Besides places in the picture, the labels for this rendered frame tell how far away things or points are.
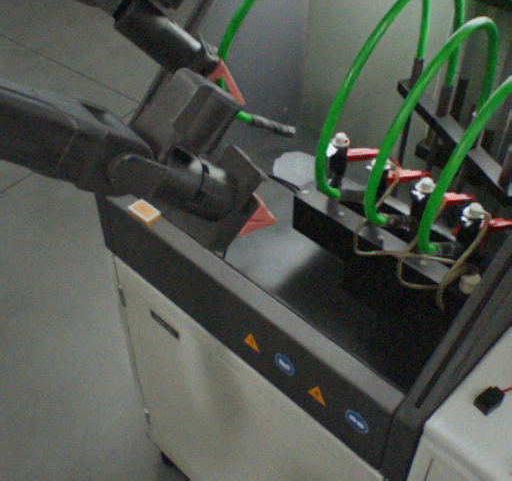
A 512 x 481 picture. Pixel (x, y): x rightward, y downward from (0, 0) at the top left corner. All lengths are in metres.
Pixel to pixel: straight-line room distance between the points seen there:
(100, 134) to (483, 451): 0.59
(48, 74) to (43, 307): 1.48
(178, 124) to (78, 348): 1.64
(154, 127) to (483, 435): 0.55
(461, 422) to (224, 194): 0.43
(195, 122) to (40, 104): 0.15
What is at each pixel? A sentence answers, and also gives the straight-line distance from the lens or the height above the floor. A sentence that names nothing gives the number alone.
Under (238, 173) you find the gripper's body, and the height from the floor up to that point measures 1.29.
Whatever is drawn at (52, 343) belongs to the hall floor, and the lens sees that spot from 2.24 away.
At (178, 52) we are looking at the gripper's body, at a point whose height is 1.28.
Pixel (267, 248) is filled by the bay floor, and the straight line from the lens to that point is 1.27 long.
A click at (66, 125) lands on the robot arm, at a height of 1.43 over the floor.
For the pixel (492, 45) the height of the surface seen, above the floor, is 1.29.
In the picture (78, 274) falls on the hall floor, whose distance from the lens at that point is 2.41.
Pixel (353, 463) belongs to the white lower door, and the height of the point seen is 0.76.
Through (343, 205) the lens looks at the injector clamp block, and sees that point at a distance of 1.18.
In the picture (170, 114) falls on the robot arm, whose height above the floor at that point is 1.39.
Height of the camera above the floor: 1.74
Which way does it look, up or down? 44 degrees down
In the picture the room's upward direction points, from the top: straight up
